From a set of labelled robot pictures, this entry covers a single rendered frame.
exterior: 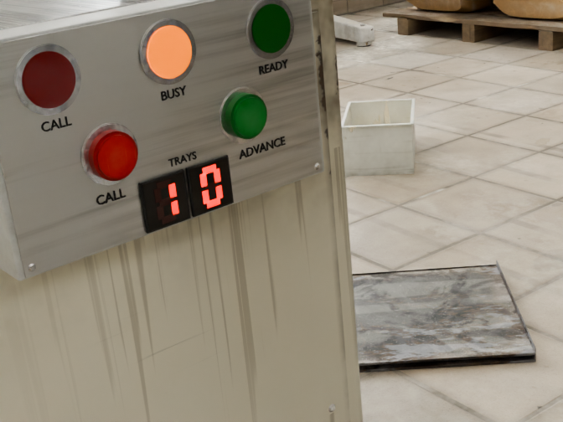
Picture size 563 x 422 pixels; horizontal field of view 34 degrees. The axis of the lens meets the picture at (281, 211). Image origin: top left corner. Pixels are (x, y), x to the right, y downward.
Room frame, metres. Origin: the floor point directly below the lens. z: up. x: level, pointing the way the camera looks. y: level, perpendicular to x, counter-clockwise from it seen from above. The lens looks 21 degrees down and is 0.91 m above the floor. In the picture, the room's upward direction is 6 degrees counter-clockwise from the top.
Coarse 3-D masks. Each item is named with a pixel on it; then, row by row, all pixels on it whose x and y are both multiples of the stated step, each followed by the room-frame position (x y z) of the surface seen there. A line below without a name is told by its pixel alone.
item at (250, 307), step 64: (0, 0) 0.67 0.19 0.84; (64, 0) 0.63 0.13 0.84; (128, 0) 0.60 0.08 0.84; (320, 0) 0.67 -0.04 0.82; (320, 64) 0.67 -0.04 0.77; (320, 192) 0.66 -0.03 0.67; (128, 256) 0.56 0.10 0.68; (192, 256) 0.59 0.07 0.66; (256, 256) 0.62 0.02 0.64; (320, 256) 0.66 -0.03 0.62; (0, 320) 0.50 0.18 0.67; (64, 320) 0.53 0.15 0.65; (128, 320) 0.55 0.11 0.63; (192, 320) 0.58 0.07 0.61; (256, 320) 0.62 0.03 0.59; (320, 320) 0.66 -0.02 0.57; (0, 384) 0.50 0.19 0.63; (64, 384) 0.52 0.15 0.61; (128, 384) 0.55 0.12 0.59; (192, 384) 0.58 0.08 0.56; (256, 384) 0.61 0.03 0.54; (320, 384) 0.65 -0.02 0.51
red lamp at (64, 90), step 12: (36, 60) 0.50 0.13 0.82; (48, 60) 0.51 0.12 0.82; (60, 60) 0.51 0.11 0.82; (24, 72) 0.50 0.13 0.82; (36, 72) 0.50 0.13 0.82; (48, 72) 0.50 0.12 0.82; (60, 72) 0.51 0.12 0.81; (72, 72) 0.51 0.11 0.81; (24, 84) 0.50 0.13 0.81; (36, 84) 0.50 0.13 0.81; (48, 84) 0.50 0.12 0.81; (60, 84) 0.51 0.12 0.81; (72, 84) 0.51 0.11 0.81; (36, 96) 0.50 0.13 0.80; (48, 96) 0.50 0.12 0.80; (60, 96) 0.51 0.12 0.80; (48, 108) 0.50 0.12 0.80
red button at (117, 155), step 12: (108, 132) 0.52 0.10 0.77; (120, 132) 0.52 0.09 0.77; (96, 144) 0.51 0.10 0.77; (108, 144) 0.51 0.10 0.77; (120, 144) 0.52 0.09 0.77; (132, 144) 0.52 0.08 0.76; (96, 156) 0.51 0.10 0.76; (108, 156) 0.51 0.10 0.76; (120, 156) 0.52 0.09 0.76; (132, 156) 0.52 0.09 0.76; (96, 168) 0.51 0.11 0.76; (108, 168) 0.51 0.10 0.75; (120, 168) 0.52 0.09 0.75; (132, 168) 0.53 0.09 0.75
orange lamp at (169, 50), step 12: (156, 36) 0.55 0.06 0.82; (168, 36) 0.55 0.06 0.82; (180, 36) 0.56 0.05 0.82; (156, 48) 0.55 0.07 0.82; (168, 48) 0.55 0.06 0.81; (180, 48) 0.56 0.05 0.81; (156, 60) 0.55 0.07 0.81; (168, 60) 0.55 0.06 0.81; (180, 60) 0.56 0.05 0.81; (156, 72) 0.55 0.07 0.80; (168, 72) 0.55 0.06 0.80; (180, 72) 0.56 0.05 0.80
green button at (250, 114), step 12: (240, 96) 0.58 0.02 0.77; (252, 96) 0.58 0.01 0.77; (228, 108) 0.58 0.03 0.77; (240, 108) 0.57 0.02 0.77; (252, 108) 0.58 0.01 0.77; (264, 108) 0.59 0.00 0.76; (228, 120) 0.57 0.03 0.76; (240, 120) 0.57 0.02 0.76; (252, 120) 0.58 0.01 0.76; (264, 120) 0.58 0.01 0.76; (240, 132) 0.57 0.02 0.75; (252, 132) 0.58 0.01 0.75
